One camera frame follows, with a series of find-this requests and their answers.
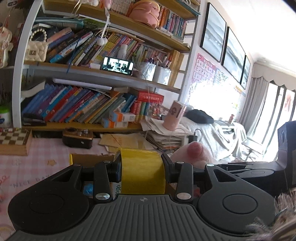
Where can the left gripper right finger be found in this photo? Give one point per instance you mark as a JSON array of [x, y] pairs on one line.
[[180, 173]]

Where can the wooden chess board box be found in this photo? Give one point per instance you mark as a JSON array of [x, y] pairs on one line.
[[15, 141]]

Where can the black cap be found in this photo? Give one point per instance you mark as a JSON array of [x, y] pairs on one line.
[[199, 116]]

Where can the blue wrapper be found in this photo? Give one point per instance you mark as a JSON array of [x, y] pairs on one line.
[[88, 190]]

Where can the pink cup holder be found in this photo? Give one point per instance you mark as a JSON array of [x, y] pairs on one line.
[[174, 115]]

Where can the pink checkered tablecloth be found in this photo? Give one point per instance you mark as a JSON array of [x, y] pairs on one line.
[[46, 157]]

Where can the white bookshelf unit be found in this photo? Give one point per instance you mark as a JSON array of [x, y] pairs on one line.
[[80, 35]]

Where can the yellow cardboard box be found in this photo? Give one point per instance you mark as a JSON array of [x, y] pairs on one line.
[[87, 160]]

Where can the gold tape roll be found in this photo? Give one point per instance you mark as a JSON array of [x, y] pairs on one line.
[[142, 173]]

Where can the pink plush pig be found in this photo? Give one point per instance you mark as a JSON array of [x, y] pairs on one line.
[[194, 153]]

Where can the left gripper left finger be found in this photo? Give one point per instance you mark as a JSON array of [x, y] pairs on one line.
[[107, 180]]

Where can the white quilted handbag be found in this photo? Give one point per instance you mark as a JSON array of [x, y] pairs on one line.
[[36, 50]]

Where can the black brown device case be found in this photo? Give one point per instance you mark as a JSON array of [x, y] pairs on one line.
[[77, 138]]

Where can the orange white medicine box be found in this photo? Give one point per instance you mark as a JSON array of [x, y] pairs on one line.
[[122, 117]]

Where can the white green lidded jar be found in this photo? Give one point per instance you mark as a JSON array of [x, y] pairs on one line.
[[5, 116]]

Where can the phone on shelf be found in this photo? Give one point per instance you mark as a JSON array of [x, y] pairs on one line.
[[117, 66]]

